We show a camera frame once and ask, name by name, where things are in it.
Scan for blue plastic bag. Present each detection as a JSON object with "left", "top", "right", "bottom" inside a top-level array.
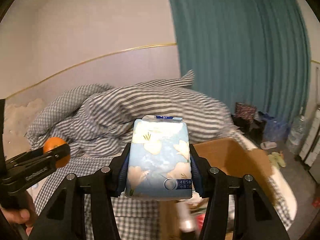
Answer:
[{"left": 262, "top": 113, "right": 290, "bottom": 142}]

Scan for large clear water bottle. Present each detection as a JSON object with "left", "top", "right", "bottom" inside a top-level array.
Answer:
[{"left": 286, "top": 115, "right": 306, "bottom": 154}]

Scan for cream pillow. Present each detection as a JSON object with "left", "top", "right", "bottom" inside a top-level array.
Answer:
[{"left": 3, "top": 99, "right": 46, "bottom": 160}]

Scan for grey checkered duvet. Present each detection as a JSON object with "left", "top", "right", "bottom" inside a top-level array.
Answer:
[{"left": 26, "top": 71, "right": 233, "bottom": 157}]

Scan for white slipper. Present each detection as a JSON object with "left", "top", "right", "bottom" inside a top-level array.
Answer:
[{"left": 260, "top": 141, "right": 277, "bottom": 150}]

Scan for person left hand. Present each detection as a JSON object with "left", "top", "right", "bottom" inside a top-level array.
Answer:
[{"left": 1, "top": 191, "right": 38, "bottom": 236}]

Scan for green slippers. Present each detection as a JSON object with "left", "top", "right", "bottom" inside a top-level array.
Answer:
[{"left": 268, "top": 152, "right": 286, "bottom": 169}]

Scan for dark floral bag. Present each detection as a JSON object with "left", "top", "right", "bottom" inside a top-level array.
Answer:
[{"left": 235, "top": 102, "right": 257, "bottom": 124}]

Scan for white small bottle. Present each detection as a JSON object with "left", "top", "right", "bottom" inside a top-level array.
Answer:
[{"left": 176, "top": 202, "right": 196, "bottom": 233}]

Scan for teal curtain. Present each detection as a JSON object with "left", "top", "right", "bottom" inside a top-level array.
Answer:
[{"left": 169, "top": 0, "right": 311, "bottom": 122}]

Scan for brown cardboard box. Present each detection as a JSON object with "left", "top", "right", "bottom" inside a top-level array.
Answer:
[{"left": 159, "top": 138, "right": 276, "bottom": 239}]

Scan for grey checkered bed sheet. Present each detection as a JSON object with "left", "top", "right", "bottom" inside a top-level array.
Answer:
[{"left": 34, "top": 127, "right": 293, "bottom": 240}]

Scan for orange mandarin fruit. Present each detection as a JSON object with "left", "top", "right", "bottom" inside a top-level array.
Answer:
[{"left": 43, "top": 137, "right": 71, "bottom": 168}]

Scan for blue floral tissue pack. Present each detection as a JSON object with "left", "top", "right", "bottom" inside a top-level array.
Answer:
[{"left": 125, "top": 115, "right": 193, "bottom": 200}]

